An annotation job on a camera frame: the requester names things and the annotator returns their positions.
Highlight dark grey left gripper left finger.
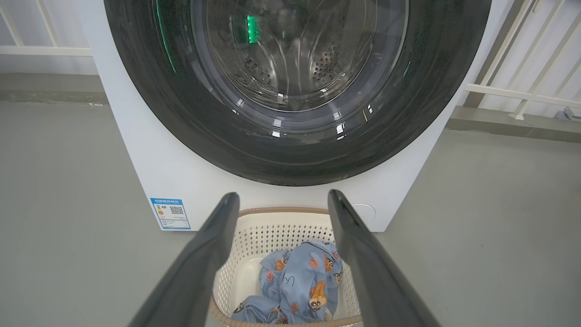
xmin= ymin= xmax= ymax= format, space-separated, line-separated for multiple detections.
xmin=128 ymin=193 xmax=240 ymax=327

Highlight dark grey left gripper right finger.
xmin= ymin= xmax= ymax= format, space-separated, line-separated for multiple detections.
xmin=328 ymin=190 xmax=440 ymax=327

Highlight black round washing machine door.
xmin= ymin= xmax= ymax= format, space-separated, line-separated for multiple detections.
xmin=103 ymin=0 xmax=492 ymax=187

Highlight cream perforated laundry basket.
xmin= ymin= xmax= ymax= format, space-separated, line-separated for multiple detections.
xmin=210 ymin=207 xmax=364 ymax=327

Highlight white washing machine body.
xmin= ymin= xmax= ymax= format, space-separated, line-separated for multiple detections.
xmin=77 ymin=0 xmax=516 ymax=233

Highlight blue energy label sticker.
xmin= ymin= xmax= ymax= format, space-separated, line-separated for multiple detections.
xmin=150 ymin=198 xmax=191 ymax=231

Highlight round white filter cover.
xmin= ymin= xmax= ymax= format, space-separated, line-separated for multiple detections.
xmin=352 ymin=203 xmax=376 ymax=224

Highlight perforated steel washer drum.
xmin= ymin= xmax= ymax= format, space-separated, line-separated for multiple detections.
xmin=204 ymin=0 xmax=377 ymax=98

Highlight white metal railing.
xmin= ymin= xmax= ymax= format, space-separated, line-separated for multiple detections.
xmin=465 ymin=0 xmax=581 ymax=121
xmin=0 ymin=0 xmax=94 ymax=57

